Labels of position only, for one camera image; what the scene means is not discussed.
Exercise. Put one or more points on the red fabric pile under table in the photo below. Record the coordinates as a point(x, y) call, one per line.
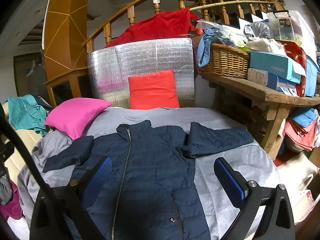
point(305, 137)

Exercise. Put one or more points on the orange wooden pillar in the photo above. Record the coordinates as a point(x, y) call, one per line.
point(65, 58)

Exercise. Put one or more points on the wooden side table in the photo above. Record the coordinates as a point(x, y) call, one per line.
point(261, 109)

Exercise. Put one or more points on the wicker basket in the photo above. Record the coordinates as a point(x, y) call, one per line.
point(226, 61)

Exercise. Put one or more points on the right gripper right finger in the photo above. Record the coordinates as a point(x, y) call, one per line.
point(277, 220)

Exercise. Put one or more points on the red-orange pillow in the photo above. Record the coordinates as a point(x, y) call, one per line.
point(155, 90)

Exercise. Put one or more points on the cream sofa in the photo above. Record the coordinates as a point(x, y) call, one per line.
point(15, 162)

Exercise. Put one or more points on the navy blue puffer jacket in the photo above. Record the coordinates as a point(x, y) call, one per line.
point(150, 193)

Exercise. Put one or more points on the white patterned box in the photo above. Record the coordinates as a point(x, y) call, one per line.
point(271, 81)

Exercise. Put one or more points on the silver foil insulation mat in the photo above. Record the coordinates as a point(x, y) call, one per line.
point(110, 68)

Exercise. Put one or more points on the light blue cloth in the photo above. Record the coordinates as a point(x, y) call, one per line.
point(211, 35)

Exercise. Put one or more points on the clear plastic storage box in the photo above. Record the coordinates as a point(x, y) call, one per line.
point(289, 25)

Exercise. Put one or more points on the grey patterned garment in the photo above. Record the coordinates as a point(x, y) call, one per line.
point(5, 190)

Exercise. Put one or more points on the pink pillow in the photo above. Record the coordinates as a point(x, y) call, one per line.
point(72, 116)

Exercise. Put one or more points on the wooden stair railing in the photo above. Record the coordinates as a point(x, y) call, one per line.
point(228, 12)

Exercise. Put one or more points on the magenta garment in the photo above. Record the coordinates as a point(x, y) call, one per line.
point(12, 208)

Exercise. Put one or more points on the red cloth on railing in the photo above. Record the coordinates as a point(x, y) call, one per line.
point(170, 24)

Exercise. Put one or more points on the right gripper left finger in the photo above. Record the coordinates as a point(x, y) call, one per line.
point(54, 205)

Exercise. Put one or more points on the grey bed blanket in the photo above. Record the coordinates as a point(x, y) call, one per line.
point(250, 160)

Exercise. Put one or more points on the teal shirt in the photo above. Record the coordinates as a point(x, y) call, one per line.
point(25, 113)

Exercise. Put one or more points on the teal shoe box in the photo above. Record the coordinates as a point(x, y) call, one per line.
point(280, 65)

